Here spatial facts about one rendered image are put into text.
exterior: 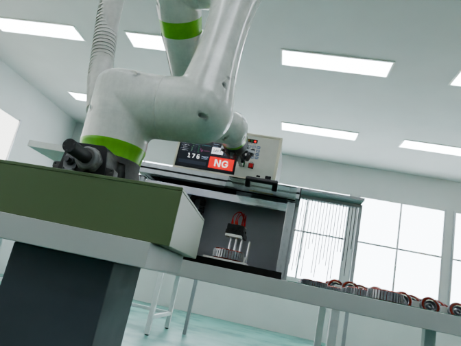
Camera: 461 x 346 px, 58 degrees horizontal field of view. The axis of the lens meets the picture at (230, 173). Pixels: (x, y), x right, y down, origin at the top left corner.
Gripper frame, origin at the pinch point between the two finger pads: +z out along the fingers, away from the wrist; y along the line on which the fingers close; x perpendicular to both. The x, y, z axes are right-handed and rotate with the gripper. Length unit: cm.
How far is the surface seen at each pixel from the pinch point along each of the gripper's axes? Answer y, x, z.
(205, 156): -15.8, 0.8, 4.9
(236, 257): 7.3, -38.7, -12.3
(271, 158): 11.5, 4.1, 4.9
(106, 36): -121, 96, 79
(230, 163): -4.9, -0.5, 4.9
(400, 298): 61, -41, -16
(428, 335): 95, -52, 59
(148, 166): -37.9, -8.4, 2.0
